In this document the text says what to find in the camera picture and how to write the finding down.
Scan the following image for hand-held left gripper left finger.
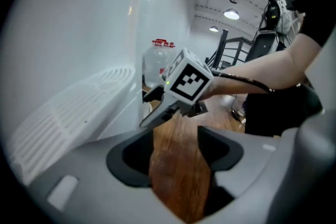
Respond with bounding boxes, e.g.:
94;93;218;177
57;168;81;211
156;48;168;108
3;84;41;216
26;128;188;224

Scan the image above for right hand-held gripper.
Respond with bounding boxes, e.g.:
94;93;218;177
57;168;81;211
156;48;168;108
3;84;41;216
138;47;215;130

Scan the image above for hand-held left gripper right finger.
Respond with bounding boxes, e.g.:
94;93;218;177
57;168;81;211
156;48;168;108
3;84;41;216
197;110;334;224

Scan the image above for person's right forearm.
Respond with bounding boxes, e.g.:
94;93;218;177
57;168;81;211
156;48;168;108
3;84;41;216
199;33;323;102

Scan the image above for clear water bottle red cap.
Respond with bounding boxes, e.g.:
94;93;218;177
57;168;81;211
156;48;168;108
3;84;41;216
142;38;177;89

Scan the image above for white plastic bin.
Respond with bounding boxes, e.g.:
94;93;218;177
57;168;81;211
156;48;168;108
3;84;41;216
142;101;153;120

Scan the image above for person's black trousers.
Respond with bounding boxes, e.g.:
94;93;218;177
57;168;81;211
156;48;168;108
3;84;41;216
244;83;324;137

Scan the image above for white slotted drip tray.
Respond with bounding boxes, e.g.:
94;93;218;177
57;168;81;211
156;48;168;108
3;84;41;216
7;67;136;186

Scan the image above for black metal stair railing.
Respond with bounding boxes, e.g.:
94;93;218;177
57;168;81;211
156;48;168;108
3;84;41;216
206;28;253;71

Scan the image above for person's black shirt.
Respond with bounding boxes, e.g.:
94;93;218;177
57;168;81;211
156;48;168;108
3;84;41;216
299;12;336;48

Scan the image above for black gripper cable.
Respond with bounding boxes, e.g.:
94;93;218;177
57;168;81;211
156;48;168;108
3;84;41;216
209;70;276;94

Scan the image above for black camera rig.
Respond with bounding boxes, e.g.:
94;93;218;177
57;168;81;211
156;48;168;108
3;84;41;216
265;0;280;25

